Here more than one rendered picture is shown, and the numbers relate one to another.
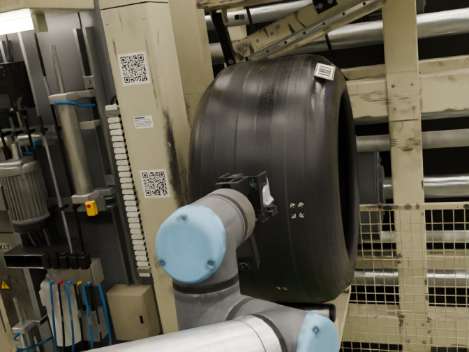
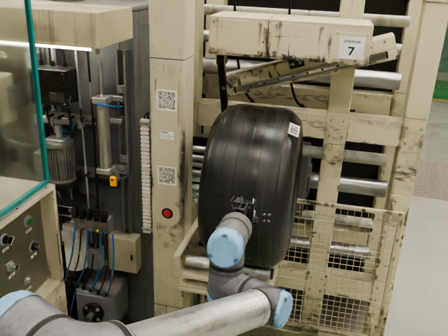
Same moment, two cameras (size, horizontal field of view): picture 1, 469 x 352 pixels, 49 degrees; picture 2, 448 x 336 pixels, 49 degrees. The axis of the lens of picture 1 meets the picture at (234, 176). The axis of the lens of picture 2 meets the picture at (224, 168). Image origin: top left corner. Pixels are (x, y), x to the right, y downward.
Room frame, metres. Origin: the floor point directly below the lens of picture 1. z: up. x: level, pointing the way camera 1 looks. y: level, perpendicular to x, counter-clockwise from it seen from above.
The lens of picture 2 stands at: (-0.43, 0.22, 1.96)
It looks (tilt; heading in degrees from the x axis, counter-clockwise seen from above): 22 degrees down; 352
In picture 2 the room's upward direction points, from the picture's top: 2 degrees clockwise
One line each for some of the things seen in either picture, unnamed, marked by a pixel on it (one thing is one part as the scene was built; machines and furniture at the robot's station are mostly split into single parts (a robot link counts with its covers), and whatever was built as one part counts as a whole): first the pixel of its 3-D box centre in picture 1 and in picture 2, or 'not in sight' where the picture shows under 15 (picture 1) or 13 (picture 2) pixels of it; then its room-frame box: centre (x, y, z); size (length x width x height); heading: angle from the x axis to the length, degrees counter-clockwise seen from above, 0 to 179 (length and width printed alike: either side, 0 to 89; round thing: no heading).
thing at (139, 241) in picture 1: (134, 191); (149, 176); (1.33, 0.27, 1.19); 0.05 x 0.04 x 0.48; 160
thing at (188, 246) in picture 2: not in sight; (192, 241); (1.33, 0.10, 0.90); 0.40 x 0.03 x 0.10; 160
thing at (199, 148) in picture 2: not in sight; (206, 172); (1.70, 0.01, 1.05); 0.20 x 0.15 x 0.30; 70
